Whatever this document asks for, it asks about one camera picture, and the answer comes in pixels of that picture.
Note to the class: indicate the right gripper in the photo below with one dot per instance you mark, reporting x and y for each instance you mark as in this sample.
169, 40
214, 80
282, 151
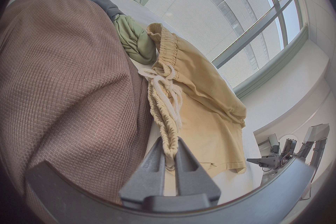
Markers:
271, 161

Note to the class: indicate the black garment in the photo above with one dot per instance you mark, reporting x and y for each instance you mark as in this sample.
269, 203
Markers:
105, 3

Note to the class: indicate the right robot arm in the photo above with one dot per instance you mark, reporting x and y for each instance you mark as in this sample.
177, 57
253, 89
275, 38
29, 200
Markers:
317, 133

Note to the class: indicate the tan shorts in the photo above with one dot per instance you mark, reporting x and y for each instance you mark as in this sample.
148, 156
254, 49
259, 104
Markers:
204, 118

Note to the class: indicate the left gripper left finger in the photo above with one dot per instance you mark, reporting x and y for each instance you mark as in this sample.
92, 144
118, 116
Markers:
147, 181

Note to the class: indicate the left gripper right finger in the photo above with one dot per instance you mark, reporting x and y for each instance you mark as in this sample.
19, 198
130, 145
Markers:
194, 181

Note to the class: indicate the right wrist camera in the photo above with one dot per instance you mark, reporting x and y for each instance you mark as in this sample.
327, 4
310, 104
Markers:
273, 143

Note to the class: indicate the green garment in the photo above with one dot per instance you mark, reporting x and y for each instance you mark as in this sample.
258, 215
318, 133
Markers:
136, 41

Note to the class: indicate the brown garment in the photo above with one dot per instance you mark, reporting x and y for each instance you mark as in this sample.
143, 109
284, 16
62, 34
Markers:
65, 86

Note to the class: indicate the window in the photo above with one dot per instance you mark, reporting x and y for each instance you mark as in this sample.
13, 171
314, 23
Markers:
210, 7

